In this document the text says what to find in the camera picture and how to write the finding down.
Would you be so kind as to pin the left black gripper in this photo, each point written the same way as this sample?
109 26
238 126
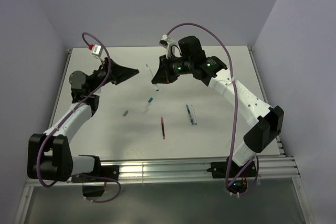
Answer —
117 73

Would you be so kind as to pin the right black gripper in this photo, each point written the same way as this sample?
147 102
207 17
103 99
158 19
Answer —
161 76

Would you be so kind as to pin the white teal marker pen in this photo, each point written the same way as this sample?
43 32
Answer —
151 77

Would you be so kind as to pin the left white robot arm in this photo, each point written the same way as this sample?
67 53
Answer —
49 154

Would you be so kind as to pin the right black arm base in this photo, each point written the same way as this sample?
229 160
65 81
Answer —
240 179

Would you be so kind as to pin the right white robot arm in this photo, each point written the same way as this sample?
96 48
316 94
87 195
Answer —
264 120

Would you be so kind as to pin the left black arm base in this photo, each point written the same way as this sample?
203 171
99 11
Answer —
94 184

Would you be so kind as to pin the red gel pen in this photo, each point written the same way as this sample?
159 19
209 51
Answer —
162 127

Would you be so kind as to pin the white light blue pen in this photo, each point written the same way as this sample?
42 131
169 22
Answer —
193 115

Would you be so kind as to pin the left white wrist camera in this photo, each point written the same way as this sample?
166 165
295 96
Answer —
96 52

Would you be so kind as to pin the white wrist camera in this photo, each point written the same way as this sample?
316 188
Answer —
169 44
96 52

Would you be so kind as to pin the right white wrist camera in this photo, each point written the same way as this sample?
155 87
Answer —
169 44

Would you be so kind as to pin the aluminium frame rail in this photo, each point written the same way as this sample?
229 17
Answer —
196 170

